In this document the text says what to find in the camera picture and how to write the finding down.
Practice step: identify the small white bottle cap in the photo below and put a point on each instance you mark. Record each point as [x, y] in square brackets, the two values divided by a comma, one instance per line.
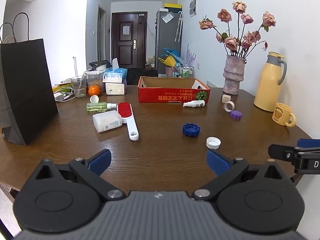
[94, 99]

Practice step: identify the yellow box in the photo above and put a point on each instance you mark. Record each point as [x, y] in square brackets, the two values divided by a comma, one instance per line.
[172, 6]

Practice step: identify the yellow packet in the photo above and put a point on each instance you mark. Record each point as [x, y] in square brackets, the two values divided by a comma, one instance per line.
[60, 89]

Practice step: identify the grey refrigerator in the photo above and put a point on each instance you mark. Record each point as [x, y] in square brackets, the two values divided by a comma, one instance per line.
[167, 40]

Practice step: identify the clear plastic packet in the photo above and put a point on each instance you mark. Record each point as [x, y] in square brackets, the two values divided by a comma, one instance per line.
[168, 18]

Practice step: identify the black plastic rack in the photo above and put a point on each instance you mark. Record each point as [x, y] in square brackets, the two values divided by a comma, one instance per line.
[96, 62]

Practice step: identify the printed cardboard box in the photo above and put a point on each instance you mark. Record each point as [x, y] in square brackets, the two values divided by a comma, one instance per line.
[170, 96]

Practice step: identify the folded clear umbrella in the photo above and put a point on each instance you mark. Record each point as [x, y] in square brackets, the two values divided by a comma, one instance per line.
[179, 27]

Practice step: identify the white power charger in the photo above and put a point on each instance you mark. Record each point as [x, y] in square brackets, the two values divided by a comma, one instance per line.
[59, 96]

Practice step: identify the blue tissue pack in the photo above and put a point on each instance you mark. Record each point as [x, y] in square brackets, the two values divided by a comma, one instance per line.
[115, 76]

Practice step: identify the wall poster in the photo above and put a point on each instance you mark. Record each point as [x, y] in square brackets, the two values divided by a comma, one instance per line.
[193, 7]

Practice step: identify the white round bowl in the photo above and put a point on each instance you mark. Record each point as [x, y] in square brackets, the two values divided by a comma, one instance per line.
[100, 67]

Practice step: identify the small white spray bottle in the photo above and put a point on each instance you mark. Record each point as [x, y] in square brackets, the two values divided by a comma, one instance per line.
[196, 103]

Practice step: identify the clear glass cup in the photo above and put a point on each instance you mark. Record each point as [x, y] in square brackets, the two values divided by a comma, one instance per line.
[78, 91]

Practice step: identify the purple wall decal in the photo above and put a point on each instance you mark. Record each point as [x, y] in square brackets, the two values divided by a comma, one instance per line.
[189, 55]

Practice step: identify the grey paper bag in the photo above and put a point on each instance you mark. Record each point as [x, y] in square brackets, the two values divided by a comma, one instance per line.
[3, 105]

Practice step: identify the wide white bottle cap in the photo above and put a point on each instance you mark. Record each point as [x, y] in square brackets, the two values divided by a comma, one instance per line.
[213, 143]

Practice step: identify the grey side door frame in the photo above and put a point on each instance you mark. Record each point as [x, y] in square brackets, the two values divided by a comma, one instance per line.
[102, 32]

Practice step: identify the clear food container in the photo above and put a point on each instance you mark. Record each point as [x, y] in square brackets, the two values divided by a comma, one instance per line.
[96, 82]

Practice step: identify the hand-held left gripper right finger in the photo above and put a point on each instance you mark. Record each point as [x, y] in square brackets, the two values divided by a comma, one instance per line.
[217, 162]

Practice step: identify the bunch of dried pink roses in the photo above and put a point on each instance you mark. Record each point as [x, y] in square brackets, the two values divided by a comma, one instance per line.
[231, 42]

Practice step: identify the purple bottle cap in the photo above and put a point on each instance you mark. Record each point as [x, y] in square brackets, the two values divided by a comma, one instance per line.
[236, 115]

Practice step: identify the yellow bear mug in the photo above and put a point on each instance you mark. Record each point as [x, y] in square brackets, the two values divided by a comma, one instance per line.
[281, 113]

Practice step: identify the clear drinking straw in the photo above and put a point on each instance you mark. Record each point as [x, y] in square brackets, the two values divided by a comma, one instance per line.
[82, 81]

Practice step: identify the white paper notice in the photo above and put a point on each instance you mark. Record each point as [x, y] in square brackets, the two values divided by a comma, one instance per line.
[126, 30]

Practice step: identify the purple-wrapped tissue pack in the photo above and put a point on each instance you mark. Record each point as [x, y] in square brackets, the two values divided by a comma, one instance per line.
[114, 88]

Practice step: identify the yellow dustpan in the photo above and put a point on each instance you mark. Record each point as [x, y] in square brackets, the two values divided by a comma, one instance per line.
[168, 61]

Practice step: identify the orange fruit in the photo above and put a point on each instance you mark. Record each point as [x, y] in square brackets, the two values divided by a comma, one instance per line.
[94, 91]

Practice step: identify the dark brown entrance door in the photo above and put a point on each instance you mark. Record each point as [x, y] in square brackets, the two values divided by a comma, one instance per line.
[128, 52]

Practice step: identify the pink bucket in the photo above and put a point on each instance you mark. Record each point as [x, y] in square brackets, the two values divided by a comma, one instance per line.
[169, 71]

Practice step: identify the metal trolley rack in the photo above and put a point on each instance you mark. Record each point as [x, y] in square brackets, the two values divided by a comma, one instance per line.
[185, 71]

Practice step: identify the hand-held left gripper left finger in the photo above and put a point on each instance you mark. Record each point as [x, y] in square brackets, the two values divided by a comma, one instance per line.
[100, 160]

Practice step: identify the red lint brush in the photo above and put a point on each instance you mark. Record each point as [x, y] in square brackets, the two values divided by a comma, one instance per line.
[125, 111]

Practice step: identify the black paper bag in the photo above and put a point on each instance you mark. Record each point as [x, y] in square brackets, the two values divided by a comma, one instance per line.
[25, 92]

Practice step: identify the white plastic box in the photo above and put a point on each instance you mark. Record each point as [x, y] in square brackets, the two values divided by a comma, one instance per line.
[106, 121]

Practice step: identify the pink textured vase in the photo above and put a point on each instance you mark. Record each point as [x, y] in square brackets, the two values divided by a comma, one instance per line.
[232, 77]

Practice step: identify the green spray bottle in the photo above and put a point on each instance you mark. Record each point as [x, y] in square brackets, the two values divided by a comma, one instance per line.
[97, 107]

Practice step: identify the blue bottle cap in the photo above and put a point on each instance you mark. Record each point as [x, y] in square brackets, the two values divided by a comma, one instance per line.
[191, 130]

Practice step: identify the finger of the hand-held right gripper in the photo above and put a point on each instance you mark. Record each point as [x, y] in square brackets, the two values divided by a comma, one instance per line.
[308, 143]
[280, 152]

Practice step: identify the yellow thermos jug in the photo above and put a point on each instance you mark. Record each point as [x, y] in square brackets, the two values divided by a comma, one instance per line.
[268, 85]

